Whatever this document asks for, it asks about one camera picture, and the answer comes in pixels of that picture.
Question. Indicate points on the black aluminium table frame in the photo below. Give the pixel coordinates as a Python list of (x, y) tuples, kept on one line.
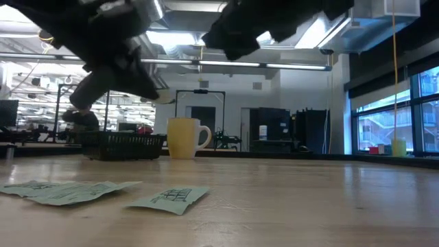
[(274, 154)]

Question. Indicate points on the ceiling light bar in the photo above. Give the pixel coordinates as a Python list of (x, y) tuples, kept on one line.
[(296, 66), (229, 63)]

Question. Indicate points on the yellow and white mug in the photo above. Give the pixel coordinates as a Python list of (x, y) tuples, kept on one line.
[(183, 139)]

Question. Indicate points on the white canister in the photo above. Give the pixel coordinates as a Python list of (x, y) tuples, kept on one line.
[(263, 132)]

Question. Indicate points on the black mesh plastic basket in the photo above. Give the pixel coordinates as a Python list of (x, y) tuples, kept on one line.
[(121, 147)]

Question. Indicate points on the ceiling security camera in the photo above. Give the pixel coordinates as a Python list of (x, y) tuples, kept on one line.
[(326, 51)]

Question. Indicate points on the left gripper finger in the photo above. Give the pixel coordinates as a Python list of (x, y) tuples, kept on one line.
[(139, 73), (130, 87)]

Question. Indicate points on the black cabinet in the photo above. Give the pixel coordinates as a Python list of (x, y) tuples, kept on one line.
[(274, 128), (312, 130)]

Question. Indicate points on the yellow-green container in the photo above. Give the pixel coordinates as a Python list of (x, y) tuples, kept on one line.
[(399, 147)]

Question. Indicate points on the small red box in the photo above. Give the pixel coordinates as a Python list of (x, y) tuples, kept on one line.
[(374, 150)]

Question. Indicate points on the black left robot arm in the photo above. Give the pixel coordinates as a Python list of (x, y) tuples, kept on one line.
[(41, 17)]

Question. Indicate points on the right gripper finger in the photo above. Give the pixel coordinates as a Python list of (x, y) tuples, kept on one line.
[(241, 50), (216, 37)]

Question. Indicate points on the black gantry frame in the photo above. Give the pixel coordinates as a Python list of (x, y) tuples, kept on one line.
[(200, 91), (107, 113)]

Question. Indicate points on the small black robot arm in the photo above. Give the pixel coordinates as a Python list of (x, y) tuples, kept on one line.
[(226, 139)]

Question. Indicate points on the black computer monitor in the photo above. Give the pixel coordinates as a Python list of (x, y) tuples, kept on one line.
[(8, 113)]

